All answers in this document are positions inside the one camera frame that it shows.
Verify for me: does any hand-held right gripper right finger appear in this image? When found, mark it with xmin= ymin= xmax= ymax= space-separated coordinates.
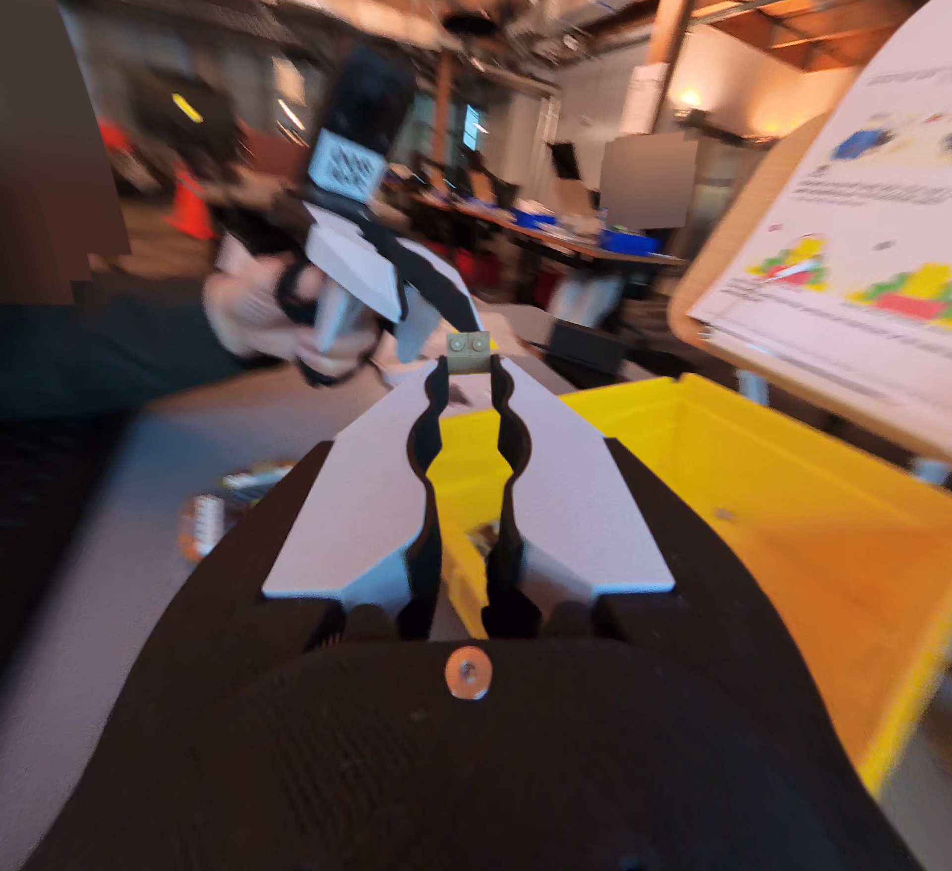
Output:
xmin=485 ymin=356 xmax=676 ymax=636

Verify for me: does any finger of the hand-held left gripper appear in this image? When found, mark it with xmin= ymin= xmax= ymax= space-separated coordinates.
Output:
xmin=305 ymin=204 xmax=409 ymax=355
xmin=372 ymin=220 xmax=483 ymax=365

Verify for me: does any grey desk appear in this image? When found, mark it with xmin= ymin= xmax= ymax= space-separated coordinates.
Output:
xmin=0 ymin=306 xmax=952 ymax=871

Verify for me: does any yellow plastic bin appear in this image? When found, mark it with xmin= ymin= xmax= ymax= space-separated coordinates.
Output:
xmin=427 ymin=373 xmax=952 ymax=794

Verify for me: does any tan toy plate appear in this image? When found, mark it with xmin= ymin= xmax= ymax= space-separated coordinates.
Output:
xmin=446 ymin=330 xmax=493 ymax=371

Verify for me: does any colourful instruction page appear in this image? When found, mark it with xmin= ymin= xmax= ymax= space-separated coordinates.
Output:
xmin=688 ymin=0 xmax=952 ymax=366

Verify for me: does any round toy pot build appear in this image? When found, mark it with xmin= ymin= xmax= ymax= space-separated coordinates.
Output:
xmin=178 ymin=462 xmax=298 ymax=563

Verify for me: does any person's left hand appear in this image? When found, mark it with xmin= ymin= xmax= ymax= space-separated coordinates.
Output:
xmin=204 ymin=255 xmax=388 ymax=383

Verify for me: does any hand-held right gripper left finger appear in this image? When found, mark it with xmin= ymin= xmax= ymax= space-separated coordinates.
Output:
xmin=262 ymin=358 xmax=446 ymax=638

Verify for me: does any orange traffic cone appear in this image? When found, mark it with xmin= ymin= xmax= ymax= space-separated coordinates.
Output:
xmin=167 ymin=165 xmax=217 ymax=240

